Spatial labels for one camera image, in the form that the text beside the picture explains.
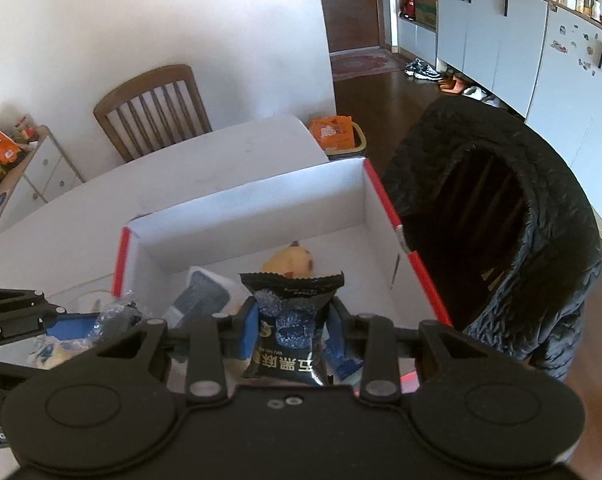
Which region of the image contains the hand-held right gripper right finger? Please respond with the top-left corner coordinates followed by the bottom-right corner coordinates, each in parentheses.
top-left (328, 297), bottom-right (492, 403)

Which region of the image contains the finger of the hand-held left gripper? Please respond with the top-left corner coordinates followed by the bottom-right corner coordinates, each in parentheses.
top-left (0, 357), bottom-right (39, 398)
top-left (0, 287), bottom-right (102, 346)

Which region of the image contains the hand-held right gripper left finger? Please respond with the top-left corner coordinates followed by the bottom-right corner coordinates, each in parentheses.
top-left (96, 297), bottom-right (259, 403)

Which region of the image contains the yellow bread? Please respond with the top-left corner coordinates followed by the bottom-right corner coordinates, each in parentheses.
top-left (28, 300), bottom-right (146, 370)

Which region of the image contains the black snack packet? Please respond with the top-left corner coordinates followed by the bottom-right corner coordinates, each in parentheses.
top-left (238, 271), bottom-right (345, 387)

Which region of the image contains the blue and white wafer packet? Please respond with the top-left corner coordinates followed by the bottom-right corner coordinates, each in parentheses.
top-left (173, 266), bottom-right (242, 326)

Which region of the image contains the yellow squishy animal toy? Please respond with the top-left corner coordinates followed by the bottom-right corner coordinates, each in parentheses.
top-left (261, 241), bottom-right (316, 280)

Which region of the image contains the red cardboard box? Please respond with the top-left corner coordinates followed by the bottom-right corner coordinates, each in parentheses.
top-left (112, 157), bottom-right (454, 396)

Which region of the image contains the white side cabinet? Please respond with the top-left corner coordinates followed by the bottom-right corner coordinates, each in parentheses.
top-left (0, 125), bottom-right (84, 241)

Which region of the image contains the orange bag in basket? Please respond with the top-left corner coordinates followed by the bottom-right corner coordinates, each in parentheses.
top-left (308, 121), bottom-right (368, 161)

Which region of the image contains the orange printed bag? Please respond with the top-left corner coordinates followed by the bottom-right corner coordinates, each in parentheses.
top-left (311, 116), bottom-right (354, 150)

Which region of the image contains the small condiment jar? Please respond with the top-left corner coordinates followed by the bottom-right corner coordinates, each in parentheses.
top-left (13, 117), bottom-right (36, 143)

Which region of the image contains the black puffer jacket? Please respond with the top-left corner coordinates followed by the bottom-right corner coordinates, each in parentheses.
top-left (381, 96), bottom-right (602, 382)

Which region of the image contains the patterned door rug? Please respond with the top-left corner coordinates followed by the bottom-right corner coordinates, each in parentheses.
top-left (331, 50), bottom-right (404, 81)

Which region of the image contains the pair of dark sneakers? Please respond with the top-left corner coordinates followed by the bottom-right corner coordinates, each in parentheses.
top-left (405, 58), bottom-right (444, 81)

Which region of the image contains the pair of white shoes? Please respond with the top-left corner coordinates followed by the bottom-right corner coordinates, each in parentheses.
top-left (462, 86), bottom-right (502, 107)

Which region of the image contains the dark brown door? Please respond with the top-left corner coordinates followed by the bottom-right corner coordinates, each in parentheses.
top-left (315, 0), bottom-right (382, 53)

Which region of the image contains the grey wooden wall cabinet unit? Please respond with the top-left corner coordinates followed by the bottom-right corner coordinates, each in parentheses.
top-left (393, 0), bottom-right (602, 121)

